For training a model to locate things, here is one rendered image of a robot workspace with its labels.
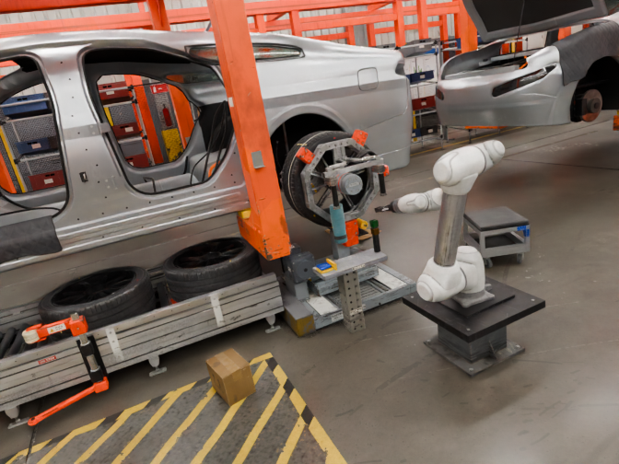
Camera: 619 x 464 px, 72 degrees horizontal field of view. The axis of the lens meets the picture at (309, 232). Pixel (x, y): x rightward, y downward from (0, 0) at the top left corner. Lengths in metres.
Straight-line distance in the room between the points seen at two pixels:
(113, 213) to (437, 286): 2.02
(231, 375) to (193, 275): 0.76
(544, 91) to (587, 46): 0.52
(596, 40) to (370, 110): 2.51
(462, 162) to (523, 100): 3.05
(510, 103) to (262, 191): 3.06
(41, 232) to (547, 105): 4.37
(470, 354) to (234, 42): 2.02
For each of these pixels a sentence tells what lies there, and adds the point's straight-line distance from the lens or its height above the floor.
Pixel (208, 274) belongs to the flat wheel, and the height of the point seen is 0.48.
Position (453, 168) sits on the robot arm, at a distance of 1.81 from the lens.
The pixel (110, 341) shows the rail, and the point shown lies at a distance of 2.74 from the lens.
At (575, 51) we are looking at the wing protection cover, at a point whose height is 1.40.
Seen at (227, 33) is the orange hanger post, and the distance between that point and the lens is 2.49.
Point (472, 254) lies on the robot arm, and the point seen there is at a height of 0.57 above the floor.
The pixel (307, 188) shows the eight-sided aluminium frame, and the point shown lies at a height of 0.87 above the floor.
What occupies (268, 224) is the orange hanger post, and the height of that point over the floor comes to 0.75.
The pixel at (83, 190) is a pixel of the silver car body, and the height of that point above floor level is 1.11.
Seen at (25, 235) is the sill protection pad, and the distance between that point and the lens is 3.05.
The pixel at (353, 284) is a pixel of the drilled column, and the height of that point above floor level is 0.32.
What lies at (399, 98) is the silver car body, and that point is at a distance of 3.53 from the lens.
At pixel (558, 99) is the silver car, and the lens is 4.89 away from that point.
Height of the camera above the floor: 1.46
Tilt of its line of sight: 18 degrees down
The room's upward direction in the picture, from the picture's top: 10 degrees counter-clockwise
